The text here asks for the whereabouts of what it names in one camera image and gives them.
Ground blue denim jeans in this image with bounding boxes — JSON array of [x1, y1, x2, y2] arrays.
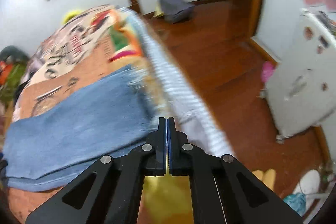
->
[[1, 65, 157, 192]]

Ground green storage basket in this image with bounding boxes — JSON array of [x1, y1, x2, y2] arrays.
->
[[1, 63, 27, 107]]

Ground white striped bed sheet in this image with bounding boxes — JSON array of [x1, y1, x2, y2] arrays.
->
[[118, 7, 235, 157]]

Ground newspaper print bed cover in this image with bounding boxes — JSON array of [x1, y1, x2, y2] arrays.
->
[[4, 4, 169, 224]]

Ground grey blue bag on floor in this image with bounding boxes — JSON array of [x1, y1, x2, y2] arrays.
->
[[159, 0, 195, 24]]

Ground white refrigerator with magnets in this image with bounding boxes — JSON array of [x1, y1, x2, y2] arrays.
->
[[260, 10, 335, 143]]

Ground dark green neck pillow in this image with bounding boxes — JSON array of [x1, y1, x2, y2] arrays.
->
[[0, 46, 29, 63]]

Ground orange box on basket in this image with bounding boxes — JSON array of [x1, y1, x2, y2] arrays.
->
[[0, 60, 13, 85]]

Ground yellow curved pillow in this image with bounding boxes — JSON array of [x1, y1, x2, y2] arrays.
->
[[62, 9, 83, 24]]

